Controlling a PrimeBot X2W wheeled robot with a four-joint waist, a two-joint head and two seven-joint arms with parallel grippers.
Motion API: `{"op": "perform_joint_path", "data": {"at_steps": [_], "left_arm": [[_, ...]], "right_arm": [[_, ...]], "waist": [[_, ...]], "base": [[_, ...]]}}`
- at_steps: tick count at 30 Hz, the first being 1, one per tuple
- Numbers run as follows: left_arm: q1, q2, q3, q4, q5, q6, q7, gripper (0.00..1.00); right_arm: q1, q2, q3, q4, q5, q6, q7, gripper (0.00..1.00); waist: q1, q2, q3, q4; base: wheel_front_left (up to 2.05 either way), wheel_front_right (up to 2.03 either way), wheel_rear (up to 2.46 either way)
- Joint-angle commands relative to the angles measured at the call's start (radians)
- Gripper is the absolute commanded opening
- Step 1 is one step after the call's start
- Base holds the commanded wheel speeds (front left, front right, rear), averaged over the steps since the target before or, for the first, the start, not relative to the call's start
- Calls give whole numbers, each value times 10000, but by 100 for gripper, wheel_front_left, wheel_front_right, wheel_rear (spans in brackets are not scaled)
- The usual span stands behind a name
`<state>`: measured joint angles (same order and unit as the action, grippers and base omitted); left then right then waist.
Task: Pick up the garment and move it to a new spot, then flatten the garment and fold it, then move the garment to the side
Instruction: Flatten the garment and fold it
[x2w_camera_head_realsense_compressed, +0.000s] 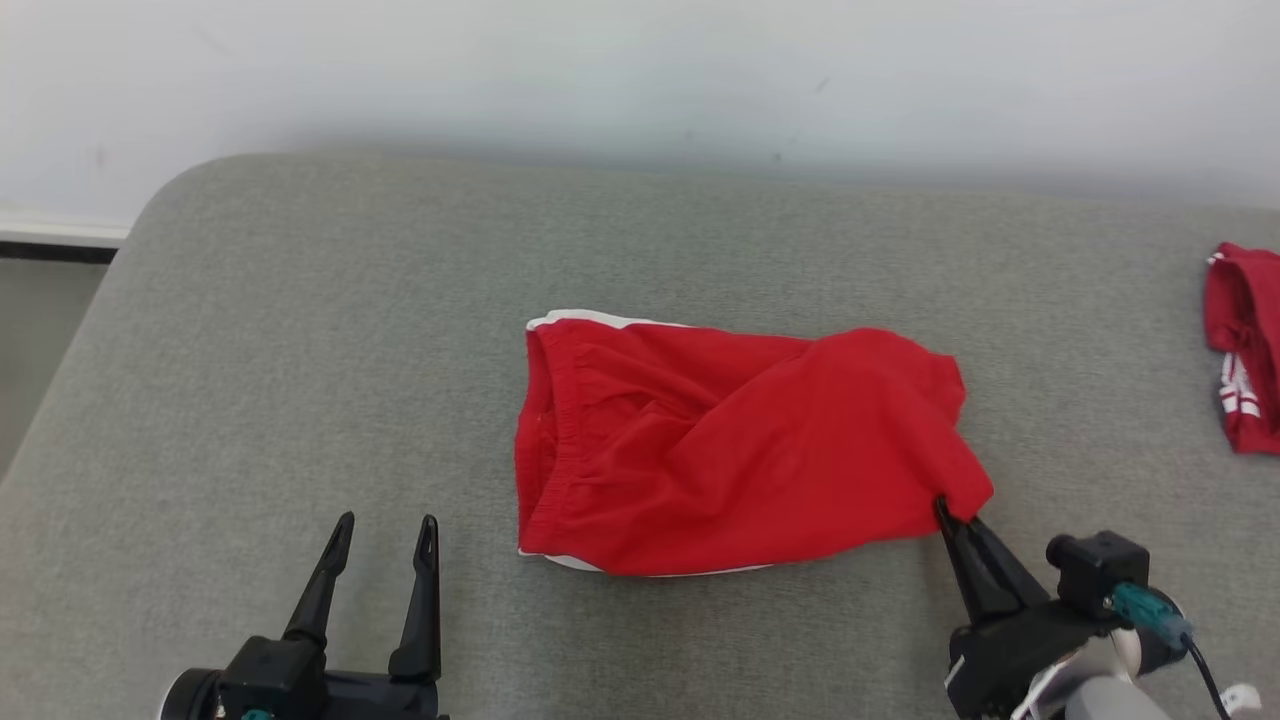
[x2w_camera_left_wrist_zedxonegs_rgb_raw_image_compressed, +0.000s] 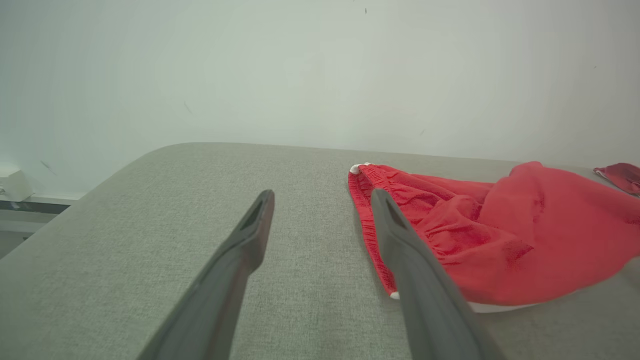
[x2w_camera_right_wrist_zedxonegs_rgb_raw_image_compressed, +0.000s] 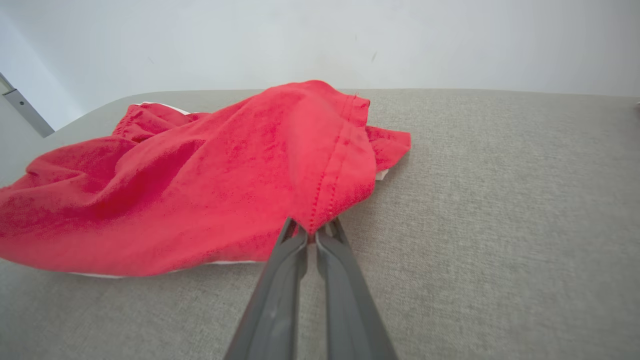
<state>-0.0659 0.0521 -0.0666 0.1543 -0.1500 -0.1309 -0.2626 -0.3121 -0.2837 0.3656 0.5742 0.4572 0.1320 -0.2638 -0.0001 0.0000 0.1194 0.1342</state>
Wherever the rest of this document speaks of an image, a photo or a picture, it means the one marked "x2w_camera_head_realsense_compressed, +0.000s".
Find red jersey with white sleeves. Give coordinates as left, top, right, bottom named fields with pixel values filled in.
left=1203, top=242, right=1280, bottom=457

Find white wall baseboard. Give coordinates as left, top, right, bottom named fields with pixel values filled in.
left=0, top=211, right=132, bottom=250

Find right cable with teal connector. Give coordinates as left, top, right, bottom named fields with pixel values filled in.
left=1110, top=583, right=1262, bottom=720

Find grey fabric sofa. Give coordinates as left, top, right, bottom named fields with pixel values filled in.
left=0, top=152, right=1280, bottom=720

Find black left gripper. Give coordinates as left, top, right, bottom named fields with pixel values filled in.
left=283, top=512, right=452, bottom=720

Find red shorts with white trim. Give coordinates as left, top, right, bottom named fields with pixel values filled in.
left=513, top=309, right=996, bottom=579

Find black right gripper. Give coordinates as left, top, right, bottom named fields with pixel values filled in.
left=935, top=497, right=1127, bottom=720

